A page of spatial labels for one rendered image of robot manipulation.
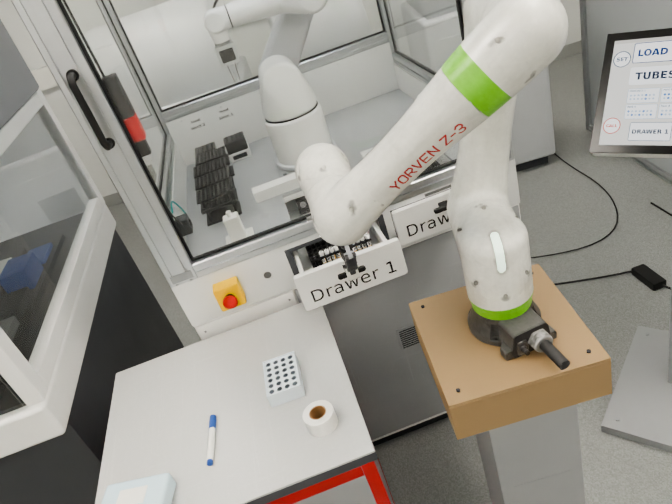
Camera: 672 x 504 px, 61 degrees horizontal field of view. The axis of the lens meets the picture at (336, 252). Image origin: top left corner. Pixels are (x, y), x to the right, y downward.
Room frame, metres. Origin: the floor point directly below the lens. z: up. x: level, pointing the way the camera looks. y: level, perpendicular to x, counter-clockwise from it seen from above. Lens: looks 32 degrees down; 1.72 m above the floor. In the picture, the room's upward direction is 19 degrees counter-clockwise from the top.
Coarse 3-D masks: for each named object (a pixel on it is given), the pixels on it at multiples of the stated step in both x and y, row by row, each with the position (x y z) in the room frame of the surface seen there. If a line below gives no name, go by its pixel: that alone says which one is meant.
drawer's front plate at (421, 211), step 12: (444, 192) 1.39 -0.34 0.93; (420, 204) 1.37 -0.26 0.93; (432, 204) 1.38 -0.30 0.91; (396, 216) 1.37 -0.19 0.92; (408, 216) 1.37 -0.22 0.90; (420, 216) 1.37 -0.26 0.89; (432, 216) 1.37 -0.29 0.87; (396, 228) 1.37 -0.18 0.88; (420, 228) 1.37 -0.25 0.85; (432, 228) 1.37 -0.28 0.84; (444, 228) 1.38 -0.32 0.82; (408, 240) 1.37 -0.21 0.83
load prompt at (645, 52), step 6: (642, 42) 1.34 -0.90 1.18; (648, 42) 1.33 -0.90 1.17; (654, 42) 1.32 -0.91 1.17; (660, 42) 1.31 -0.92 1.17; (666, 42) 1.30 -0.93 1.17; (636, 48) 1.34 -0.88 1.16; (642, 48) 1.33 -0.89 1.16; (648, 48) 1.32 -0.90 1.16; (654, 48) 1.31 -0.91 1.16; (660, 48) 1.30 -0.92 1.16; (666, 48) 1.29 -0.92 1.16; (636, 54) 1.33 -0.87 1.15; (642, 54) 1.32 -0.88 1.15; (648, 54) 1.31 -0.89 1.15; (654, 54) 1.30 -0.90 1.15; (660, 54) 1.29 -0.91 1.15; (666, 54) 1.28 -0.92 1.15; (636, 60) 1.33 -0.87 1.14; (642, 60) 1.32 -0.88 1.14; (648, 60) 1.31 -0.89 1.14; (654, 60) 1.30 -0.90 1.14; (660, 60) 1.29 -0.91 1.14; (666, 60) 1.28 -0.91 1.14
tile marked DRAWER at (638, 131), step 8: (632, 128) 1.24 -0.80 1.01; (640, 128) 1.23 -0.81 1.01; (648, 128) 1.21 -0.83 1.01; (656, 128) 1.20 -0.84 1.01; (664, 128) 1.19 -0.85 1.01; (632, 136) 1.23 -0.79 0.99; (640, 136) 1.21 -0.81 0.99; (648, 136) 1.20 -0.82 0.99; (656, 136) 1.19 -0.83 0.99; (664, 136) 1.18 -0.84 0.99
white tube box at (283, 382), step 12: (276, 360) 1.10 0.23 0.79; (288, 360) 1.08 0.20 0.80; (264, 372) 1.07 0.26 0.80; (276, 372) 1.06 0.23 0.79; (288, 372) 1.04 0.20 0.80; (300, 372) 1.06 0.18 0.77; (276, 384) 1.02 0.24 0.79; (288, 384) 1.01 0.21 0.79; (300, 384) 0.99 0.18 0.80; (276, 396) 0.98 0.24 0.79; (288, 396) 0.99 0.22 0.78; (300, 396) 0.99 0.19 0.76
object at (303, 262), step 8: (376, 224) 1.40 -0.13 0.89; (368, 232) 1.47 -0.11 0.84; (376, 232) 1.37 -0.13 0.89; (376, 240) 1.41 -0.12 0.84; (384, 240) 1.31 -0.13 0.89; (304, 248) 1.51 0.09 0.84; (296, 256) 1.38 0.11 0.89; (304, 256) 1.46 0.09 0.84; (296, 264) 1.37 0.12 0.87; (304, 264) 1.42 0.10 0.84
